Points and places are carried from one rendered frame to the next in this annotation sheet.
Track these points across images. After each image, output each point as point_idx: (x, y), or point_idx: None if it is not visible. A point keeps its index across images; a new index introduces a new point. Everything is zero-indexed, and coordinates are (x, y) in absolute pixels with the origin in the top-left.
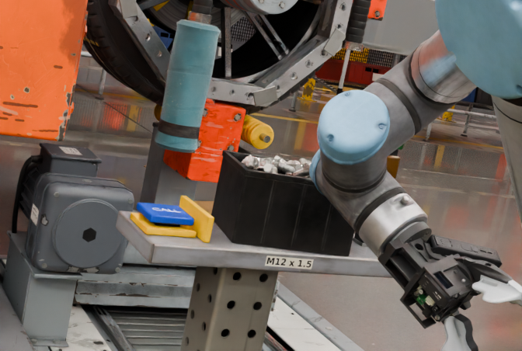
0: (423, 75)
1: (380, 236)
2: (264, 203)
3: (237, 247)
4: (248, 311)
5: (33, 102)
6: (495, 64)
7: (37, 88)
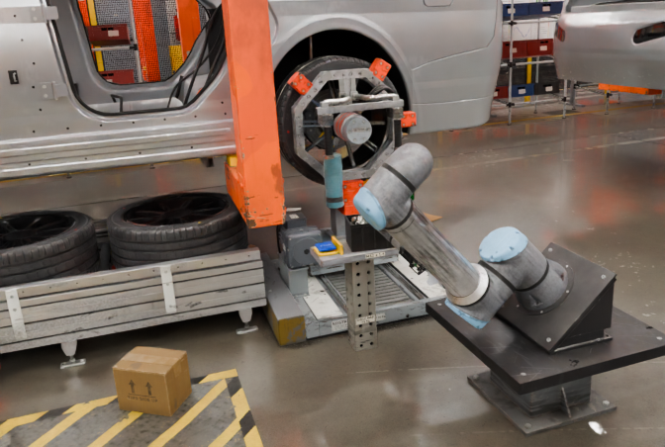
0: None
1: (397, 244)
2: (360, 235)
3: (353, 253)
4: (365, 275)
5: (270, 212)
6: (371, 223)
7: (270, 207)
